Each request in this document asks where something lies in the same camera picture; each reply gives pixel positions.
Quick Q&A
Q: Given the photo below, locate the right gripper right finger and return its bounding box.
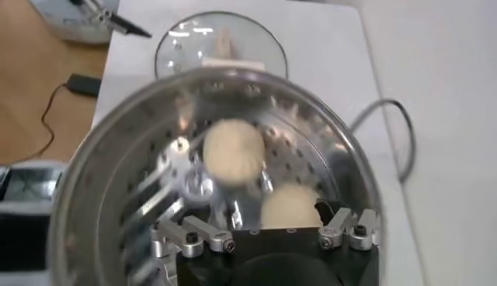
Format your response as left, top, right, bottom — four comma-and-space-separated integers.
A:
315, 200, 381, 252

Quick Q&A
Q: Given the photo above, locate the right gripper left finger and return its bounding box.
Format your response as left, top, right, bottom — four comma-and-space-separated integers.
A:
150, 215, 237, 260

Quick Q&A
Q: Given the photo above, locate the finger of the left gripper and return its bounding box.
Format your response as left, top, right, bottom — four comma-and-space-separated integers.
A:
83, 2, 152, 39

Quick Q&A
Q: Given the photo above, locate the white steamed baozi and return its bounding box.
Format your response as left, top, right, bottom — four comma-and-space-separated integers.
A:
202, 118, 267, 187
260, 183, 323, 230

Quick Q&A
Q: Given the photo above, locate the glass lid with cream handle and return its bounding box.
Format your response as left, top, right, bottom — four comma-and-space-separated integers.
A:
154, 10, 289, 81

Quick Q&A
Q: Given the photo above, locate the perforated steel steamer basket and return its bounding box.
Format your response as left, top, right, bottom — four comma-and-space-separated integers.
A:
48, 58, 385, 286

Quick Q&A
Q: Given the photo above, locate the grey black robot body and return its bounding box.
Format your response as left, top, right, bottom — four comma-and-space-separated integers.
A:
0, 161, 69, 286

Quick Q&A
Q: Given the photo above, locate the black power brick with cord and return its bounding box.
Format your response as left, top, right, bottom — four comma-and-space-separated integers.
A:
38, 72, 103, 156

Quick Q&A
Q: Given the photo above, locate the black cooker power cord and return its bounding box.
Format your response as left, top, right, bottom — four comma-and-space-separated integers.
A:
349, 98, 417, 183

